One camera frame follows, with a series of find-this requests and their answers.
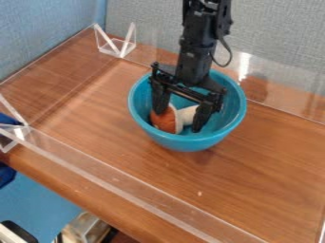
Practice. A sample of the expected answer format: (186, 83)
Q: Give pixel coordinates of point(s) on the blue cloth object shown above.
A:
(7, 172)

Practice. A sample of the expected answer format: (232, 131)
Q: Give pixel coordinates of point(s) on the clear acrylic corner bracket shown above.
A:
(113, 46)

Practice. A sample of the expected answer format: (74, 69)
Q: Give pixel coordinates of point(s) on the clear acrylic front barrier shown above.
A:
(142, 210)

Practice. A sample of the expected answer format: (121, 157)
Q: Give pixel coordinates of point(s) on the clear acrylic left bracket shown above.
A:
(15, 132)

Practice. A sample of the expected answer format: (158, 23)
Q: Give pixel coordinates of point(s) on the brown and white toy mushroom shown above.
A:
(173, 119)

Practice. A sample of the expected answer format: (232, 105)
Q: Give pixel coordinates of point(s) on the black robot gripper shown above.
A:
(189, 80)

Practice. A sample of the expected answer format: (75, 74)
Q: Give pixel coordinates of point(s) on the blue bowl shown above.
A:
(221, 124)

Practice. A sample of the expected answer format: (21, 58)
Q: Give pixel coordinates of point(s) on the black and white object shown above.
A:
(14, 234)

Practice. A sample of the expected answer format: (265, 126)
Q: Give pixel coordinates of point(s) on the clear acrylic barrier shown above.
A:
(284, 87)
(142, 210)

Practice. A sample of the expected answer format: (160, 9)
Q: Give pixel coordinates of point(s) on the metal table frame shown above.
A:
(86, 229)

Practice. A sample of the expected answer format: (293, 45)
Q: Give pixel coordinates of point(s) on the clear acrylic back barrier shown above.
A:
(284, 87)

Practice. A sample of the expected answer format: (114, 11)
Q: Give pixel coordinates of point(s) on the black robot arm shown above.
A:
(206, 25)

